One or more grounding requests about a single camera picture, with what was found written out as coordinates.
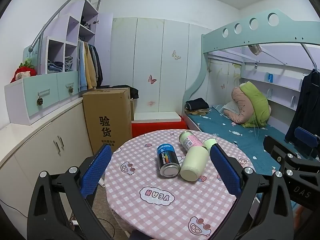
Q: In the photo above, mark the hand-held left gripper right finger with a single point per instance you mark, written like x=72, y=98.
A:
x=226, y=172

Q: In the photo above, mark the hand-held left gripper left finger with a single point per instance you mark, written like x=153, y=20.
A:
x=96, y=171

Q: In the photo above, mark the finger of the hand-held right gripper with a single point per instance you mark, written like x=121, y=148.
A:
x=305, y=135
x=273, y=150

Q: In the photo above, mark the cream white plastic bottle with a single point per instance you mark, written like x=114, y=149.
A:
x=195, y=162

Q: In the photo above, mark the dark hanging garment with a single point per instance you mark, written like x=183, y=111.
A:
x=305, y=100

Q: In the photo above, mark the blue patterned bed sheet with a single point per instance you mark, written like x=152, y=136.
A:
x=225, y=130

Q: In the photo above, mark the green and pink quilt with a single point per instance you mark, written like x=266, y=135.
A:
x=257, y=105

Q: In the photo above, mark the pink label glass jar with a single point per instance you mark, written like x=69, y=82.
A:
x=190, y=140

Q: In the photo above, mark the brown cardboard box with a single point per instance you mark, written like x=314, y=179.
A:
x=107, y=120

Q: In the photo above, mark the round table pink checked cloth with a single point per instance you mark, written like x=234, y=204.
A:
x=150, y=180

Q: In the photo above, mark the white pillow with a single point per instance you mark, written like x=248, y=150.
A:
x=231, y=108

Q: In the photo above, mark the blue metal can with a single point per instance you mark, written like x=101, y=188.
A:
x=167, y=158

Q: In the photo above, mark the white floor cabinet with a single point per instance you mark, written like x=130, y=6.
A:
x=37, y=150

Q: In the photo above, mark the tan folded clothes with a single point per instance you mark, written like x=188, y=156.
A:
x=197, y=112

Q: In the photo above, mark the small blue shelf item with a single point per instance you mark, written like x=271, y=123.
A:
x=270, y=77

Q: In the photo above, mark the red stool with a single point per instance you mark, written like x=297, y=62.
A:
x=155, y=128

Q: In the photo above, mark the dark folded clothes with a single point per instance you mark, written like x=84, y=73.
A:
x=197, y=103

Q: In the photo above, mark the white board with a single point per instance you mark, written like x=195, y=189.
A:
x=156, y=116

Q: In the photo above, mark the black cloth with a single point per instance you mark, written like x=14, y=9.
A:
x=133, y=92

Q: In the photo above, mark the teal drawer unit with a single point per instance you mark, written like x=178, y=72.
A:
x=47, y=92

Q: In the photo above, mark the grey hanging pouch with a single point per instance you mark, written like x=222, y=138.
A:
x=255, y=49

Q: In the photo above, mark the yellow hanging jacket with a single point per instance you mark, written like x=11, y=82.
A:
x=90, y=67

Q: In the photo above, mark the light blue hanging jacket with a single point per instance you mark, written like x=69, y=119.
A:
x=81, y=67

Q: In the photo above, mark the dark hanging jackets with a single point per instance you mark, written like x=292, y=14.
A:
x=98, y=65

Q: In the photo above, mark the pink butterfly sticker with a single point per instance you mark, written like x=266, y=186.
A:
x=152, y=79

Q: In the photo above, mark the red plush toy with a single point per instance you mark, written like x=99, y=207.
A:
x=22, y=74

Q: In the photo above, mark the white wardrobe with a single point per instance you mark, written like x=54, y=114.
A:
x=160, y=67

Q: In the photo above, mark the beige butterfly sticker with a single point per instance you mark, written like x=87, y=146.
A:
x=176, y=55

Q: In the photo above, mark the grey clothes in cubby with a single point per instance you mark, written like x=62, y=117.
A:
x=85, y=23

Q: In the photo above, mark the purple stair shelf unit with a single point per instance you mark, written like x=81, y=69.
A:
x=72, y=25

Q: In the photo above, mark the grey metal handrail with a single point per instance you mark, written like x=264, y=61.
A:
x=62, y=8

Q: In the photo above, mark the teal bunk bed frame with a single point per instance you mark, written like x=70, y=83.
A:
x=237, y=32

